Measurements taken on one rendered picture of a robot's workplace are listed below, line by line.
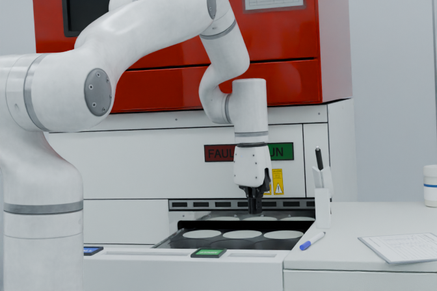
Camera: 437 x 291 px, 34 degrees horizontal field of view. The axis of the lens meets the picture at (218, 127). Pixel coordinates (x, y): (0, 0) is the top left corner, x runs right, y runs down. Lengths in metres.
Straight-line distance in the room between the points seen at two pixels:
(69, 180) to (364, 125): 2.40
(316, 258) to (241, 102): 0.56
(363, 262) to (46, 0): 1.22
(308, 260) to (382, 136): 2.11
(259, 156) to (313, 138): 0.21
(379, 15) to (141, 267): 2.23
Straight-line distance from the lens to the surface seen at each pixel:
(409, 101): 3.34
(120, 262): 1.40
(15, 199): 1.09
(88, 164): 2.10
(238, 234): 1.85
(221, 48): 1.60
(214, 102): 1.76
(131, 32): 1.24
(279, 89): 1.85
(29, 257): 1.10
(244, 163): 1.76
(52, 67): 1.06
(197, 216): 1.98
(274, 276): 1.31
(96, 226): 2.11
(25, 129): 1.13
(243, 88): 1.73
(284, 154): 1.90
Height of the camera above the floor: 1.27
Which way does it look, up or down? 3 degrees down
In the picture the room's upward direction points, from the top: 3 degrees counter-clockwise
